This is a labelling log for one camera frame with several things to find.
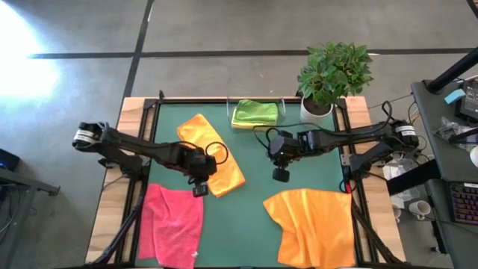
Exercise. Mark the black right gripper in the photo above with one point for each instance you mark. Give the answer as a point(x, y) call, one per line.
point(284, 149)

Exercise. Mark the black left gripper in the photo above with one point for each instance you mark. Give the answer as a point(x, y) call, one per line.
point(199, 168)

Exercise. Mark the orange microfiber towel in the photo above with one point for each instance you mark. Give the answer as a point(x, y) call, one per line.
point(317, 231)
point(224, 175)

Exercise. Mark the green microfiber towel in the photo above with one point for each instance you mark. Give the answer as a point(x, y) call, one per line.
point(255, 112)

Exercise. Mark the pink microfiber towel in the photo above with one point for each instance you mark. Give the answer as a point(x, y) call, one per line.
point(168, 224)

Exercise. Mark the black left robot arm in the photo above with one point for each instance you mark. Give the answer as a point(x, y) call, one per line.
point(149, 149)

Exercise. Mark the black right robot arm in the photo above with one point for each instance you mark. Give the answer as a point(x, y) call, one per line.
point(354, 132)

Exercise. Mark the clear plastic bin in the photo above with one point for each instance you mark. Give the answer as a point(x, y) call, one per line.
point(282, 108)

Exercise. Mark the white plant pot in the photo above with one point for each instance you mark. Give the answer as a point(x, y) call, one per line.
point(310, 117)

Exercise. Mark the green table mat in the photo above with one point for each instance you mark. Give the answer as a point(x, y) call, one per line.
point(239, 224)

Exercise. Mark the green leafy plant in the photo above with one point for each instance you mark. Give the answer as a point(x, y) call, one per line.
point(332, 74)

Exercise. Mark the white crumpled bag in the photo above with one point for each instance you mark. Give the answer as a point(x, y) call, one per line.
point(392, 172)

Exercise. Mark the black flat bar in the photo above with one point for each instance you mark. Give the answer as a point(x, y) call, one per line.
point(411, 179)

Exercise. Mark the white mug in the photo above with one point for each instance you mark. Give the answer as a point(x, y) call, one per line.
point(422, 209)

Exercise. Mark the grey side desk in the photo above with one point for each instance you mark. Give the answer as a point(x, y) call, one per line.
point(444, 164)

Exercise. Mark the clear plastic bag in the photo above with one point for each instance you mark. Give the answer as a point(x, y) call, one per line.
point(448, 129)

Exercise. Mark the blue sticky pad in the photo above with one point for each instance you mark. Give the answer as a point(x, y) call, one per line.
point(453, 97)

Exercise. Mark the black round pole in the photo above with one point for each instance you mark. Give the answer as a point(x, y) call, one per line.
point(452, 71)

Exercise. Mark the black keyboard coloured keys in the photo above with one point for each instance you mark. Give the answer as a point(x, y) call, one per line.
point(465, 203)

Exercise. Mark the white round object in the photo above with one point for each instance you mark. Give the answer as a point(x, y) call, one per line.
point(475, 157)

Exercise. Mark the dark blue box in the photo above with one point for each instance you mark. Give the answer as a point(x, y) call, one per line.
point(7, 160)

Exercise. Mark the black desk device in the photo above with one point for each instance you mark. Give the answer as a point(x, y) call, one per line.
point(470, 101)

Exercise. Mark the black aluminium table frame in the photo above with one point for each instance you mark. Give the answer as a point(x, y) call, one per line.
point(194, 100)

